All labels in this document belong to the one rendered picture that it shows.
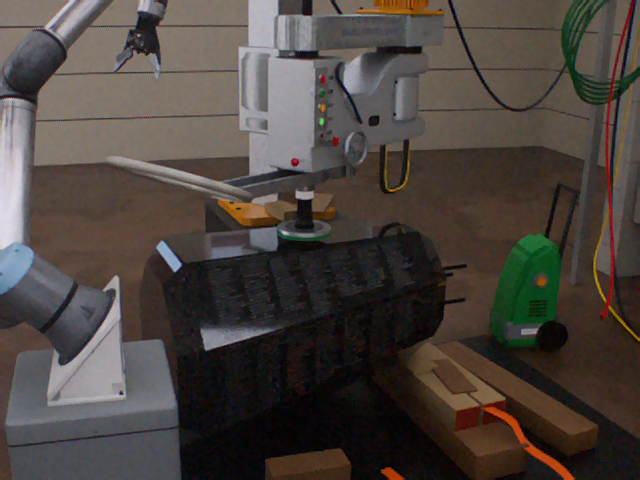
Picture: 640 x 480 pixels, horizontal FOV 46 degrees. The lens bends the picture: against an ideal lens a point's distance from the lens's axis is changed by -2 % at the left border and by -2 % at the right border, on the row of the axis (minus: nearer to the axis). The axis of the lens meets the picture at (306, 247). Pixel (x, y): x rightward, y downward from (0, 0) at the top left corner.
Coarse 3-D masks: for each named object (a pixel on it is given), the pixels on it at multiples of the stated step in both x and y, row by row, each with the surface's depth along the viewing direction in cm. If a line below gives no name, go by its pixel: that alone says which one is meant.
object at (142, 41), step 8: (144, 16) 246; (152, 16) 248; (144, 24) 248; (152, 24) 251; (136, 32) 246; (144, 32) 246; (136, 40) 247; (144, 40) 246; (152, 40) 249; (136, 48) 247; (144, 48) 247; (152, 48) 251
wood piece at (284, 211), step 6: (270, 204) 371; (276, 204) 372; (282, 204) 372; (288, 204) 372; (270, 210) 371; (276, 210) 365; (282, 210) 361; (288, 210) 361; (294, 210) 362; (276, 216) 366; (282, 216) 360; (288, 216) 360; (294, 216) 362
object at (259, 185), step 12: (336, 168) 308; (228, 180) 276; (240, 180) 281; (252, 180) 286; (264, 180) 292; (276, 180) 280; (288, 180) 285; (300, 180) 291; (312, 180) 297; (324, 180) 303; (252, 192) 271; (264, 192) 276; (276, 192) 281
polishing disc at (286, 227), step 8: (280, 224) 311; (288, 224) 312; (320, 224) 312; (328, 224) 313; (288, 232) 301; (296, 232) 301; (304, 232) 301; (312, 232) 301; (320, 232) 302; (328, 232) 305
